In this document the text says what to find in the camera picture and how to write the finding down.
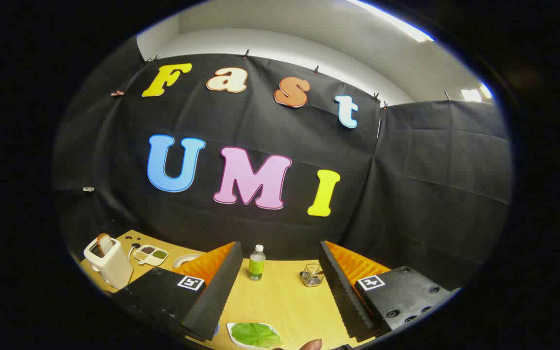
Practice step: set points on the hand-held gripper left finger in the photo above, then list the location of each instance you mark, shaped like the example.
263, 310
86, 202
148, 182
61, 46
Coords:
212, 296

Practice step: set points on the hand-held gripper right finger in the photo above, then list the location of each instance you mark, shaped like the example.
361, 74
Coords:
345, 296

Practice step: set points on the green lettuce leaf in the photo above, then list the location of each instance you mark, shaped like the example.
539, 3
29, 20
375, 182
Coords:
255, 334

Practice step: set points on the white bread slice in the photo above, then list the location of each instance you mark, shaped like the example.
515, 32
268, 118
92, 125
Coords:
105, 244

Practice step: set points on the square white plate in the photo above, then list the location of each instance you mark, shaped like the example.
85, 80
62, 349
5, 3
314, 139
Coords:
231, 333

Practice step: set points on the round white plate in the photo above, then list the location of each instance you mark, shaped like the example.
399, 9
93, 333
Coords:
185, 259

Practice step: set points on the green label plastic bottle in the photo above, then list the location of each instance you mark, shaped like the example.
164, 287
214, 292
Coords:
256, 265

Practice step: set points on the white divided condiment dish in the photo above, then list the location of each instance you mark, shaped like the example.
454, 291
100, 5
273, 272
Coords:
151, 255

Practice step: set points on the white toaster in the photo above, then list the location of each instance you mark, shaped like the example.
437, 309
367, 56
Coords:
114, 270

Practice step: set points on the black backdrop cloth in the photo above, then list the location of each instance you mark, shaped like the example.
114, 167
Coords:
260, 121

